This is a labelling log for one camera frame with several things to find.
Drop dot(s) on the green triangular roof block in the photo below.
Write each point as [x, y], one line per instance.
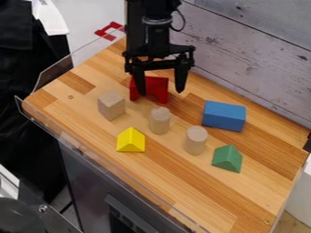
[227, 158]

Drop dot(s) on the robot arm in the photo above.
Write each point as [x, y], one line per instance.
[140, 12]

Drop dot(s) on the blue rectangular block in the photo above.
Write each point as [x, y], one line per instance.
[224, 116]

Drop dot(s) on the natural wooden cylinder block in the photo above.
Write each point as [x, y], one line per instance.
[196, 140]
[159, 120]

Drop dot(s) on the red arch block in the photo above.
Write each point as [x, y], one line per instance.
[156, 86]

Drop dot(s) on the yellow triangular roof block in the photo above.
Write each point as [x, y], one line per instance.
[130, 140]

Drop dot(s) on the natural wooden cube block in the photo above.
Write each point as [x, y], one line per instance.
[111, 106]

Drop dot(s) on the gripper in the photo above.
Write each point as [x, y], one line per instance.
[156, 45]

